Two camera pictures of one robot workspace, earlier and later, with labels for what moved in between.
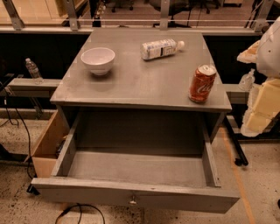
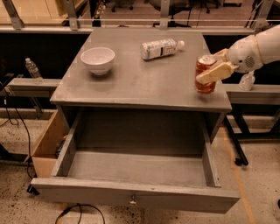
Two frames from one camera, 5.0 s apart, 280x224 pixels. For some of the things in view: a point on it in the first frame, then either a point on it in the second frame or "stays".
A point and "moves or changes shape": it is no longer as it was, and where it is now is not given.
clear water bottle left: x=34 y=72 stays
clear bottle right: x=247 y=80 stays
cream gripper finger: x=263 y=102 to x=219 y=73
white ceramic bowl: x=99 y=59 stays
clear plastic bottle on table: x=160 y=48 stays
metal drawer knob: x=133 y=200 stays
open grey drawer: x=143 y=159 stays
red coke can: x=201 y=82 moves or changes shape
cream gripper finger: x=250 y=55 to x=220 y=56
